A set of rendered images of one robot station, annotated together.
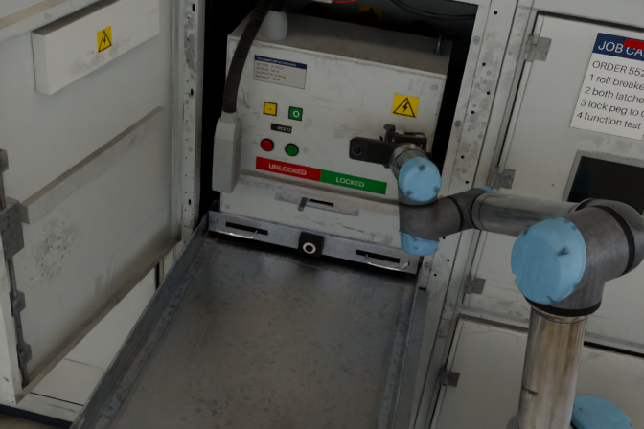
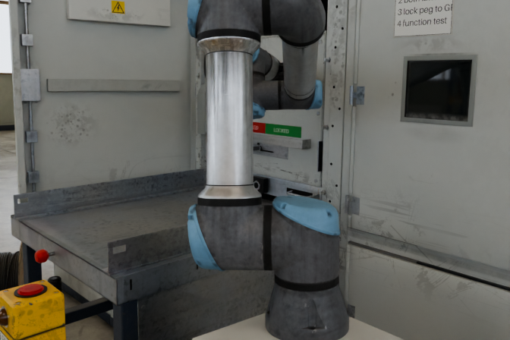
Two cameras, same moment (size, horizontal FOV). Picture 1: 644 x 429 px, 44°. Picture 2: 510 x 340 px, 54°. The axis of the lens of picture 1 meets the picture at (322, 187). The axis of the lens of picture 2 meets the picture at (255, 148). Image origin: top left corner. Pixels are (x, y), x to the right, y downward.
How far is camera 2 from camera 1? 132 cm
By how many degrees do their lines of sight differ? 43
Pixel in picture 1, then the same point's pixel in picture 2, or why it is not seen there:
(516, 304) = (385, 225)
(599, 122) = (414, 25)
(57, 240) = (76, 121)
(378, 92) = not seen: hidden behind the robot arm
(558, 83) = (380, 2)
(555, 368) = (211, 99)
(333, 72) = (267, 47)
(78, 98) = (101, 39)
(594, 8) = not seen: outside the picture
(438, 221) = (256, 87)
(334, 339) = not seen: hidden behind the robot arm
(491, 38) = not seen: outside the picture
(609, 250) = not seen: outside the picture
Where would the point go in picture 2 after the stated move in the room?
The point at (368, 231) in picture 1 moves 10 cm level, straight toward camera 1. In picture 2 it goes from (294, 171) to (274, 176)
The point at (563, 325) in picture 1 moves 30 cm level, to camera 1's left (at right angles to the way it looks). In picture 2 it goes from (212, 54) to (108, 56)
